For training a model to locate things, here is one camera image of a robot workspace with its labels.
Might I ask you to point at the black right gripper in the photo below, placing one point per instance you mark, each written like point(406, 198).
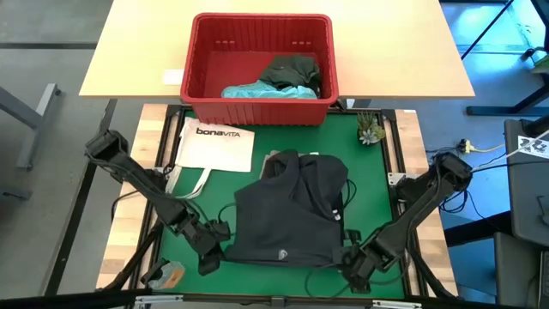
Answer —
point(364, 259)

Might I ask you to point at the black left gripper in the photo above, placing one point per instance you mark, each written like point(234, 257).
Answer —
point(208, 242)

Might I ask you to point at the black hooded garment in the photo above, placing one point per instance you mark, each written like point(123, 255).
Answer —
point(287, 214)

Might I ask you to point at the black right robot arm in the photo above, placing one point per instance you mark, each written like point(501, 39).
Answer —
point(420, 201)

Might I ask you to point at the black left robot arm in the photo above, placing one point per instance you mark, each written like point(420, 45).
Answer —
point(141, 180)

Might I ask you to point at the red plastic laundry bin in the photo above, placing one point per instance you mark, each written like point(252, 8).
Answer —
point(257, 113)

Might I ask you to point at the butcher-block table side board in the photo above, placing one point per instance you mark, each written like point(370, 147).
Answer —
point(124, 223)
point(433, 240)

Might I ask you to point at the white bonavita tote bag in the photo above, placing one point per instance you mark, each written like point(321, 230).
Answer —
point(214, 150)

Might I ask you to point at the small potted succulent plant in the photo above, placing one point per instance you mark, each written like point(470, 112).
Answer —
point(369, 135)

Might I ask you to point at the light blue garment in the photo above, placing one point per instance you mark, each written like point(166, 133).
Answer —
point(257, 91)

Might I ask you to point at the yellow power plug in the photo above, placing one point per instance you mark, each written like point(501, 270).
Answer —
point(466, 147)

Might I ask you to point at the white paper label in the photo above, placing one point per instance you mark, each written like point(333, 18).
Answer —
point(173, 77)

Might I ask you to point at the dark green garment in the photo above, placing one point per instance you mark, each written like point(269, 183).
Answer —
point(291, 70)

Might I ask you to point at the dark grey cabinet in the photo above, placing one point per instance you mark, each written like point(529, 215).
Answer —
point(527, 193)

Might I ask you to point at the light wood table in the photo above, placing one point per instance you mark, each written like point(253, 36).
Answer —
point(386, 51)

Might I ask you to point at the black metal stand leg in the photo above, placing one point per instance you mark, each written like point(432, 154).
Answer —
point(506, 110)

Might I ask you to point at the white tag black marking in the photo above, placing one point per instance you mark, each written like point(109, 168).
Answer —
point(532, 145)

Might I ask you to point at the grey metal table leg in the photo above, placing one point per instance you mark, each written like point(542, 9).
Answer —
point(38, 124)

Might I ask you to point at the black aluminium table frame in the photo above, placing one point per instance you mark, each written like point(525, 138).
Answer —
point(214, 296)

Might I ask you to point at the black table-level camera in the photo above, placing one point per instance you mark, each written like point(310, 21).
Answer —
point(277, 301)

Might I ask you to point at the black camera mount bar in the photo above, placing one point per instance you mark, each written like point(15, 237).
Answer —
point(64, 300)

